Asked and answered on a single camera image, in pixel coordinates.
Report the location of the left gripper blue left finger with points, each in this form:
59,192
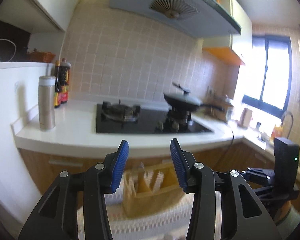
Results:
55,215

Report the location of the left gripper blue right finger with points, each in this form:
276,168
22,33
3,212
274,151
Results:
224,204

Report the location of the person right hand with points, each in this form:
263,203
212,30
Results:
282,216

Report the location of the striped woven table mat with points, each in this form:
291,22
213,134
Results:
173,221

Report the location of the white electric kettle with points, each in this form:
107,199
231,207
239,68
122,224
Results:
245,118

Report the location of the rice cooker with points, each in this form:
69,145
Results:
227,109

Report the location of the yellow plastic utensil basket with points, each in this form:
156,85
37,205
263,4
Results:
149,190

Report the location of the black gas stove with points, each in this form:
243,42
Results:
118,118

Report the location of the slim dark vinegar bottle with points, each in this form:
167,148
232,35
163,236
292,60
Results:
58,94

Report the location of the black wok with lid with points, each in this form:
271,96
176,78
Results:
185,102

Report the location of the steel thermos flask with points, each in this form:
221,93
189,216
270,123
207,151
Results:
46,90

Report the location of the white fridge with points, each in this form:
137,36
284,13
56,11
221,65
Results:
18,105

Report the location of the dark soy sauce bottle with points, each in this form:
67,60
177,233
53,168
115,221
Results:
64,80

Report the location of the range hood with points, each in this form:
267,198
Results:
196,18

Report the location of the orange wall cabinet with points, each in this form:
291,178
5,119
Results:
232,49

